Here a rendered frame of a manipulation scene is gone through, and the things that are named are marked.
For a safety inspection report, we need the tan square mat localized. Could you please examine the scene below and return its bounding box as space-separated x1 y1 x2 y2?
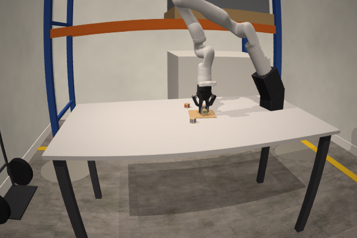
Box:
189 110 216 118

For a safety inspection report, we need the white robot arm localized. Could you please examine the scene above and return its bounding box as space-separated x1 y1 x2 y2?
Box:
172 0 272 86

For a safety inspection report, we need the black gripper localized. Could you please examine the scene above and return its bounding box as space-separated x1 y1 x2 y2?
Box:
192 85 216 114

